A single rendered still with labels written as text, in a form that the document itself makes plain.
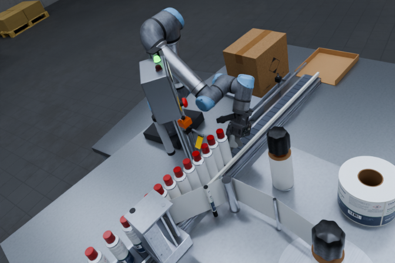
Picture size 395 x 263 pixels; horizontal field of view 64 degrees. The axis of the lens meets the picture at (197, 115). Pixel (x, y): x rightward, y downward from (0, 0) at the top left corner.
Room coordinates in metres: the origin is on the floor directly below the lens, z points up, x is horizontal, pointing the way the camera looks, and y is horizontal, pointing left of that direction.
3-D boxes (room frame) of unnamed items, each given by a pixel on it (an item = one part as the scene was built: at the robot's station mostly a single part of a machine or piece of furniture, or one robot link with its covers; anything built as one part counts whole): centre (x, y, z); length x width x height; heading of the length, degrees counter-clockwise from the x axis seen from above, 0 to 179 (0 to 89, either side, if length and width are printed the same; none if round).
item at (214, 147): (1.01, -0.02, 0.98); 0.05 x 0.05 x 0.20
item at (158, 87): (1.02, 0.10, 1.38); 0.17 x 0.10 x 0.19; 0
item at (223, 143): (1.03, -0.07, 0.98); 0.05 x 0.05 x 0.20
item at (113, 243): (0.69, 0.43, 0.98); 0.05 x 0.05 x 0.20
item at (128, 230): (0.73, 0.36, 0.98); 0.05 x 0.05 x 0.20
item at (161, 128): (1.00, 0.16, 1.18); 0.04 x 0.04 x 0.21
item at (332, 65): (1.58, -0.85, 0.85); 0.30 x 0.26 x 0.04; 125
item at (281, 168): (0.82, -0.26, 1.03); 0.09 x 0.09 x 0.30
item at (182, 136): (1.10, 0.08, 1.17); 0.04 x 0.04 x 0.67; 35
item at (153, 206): (0.69, 0.26, 1.14); 0.14 x 0.11 x 0.01; 125
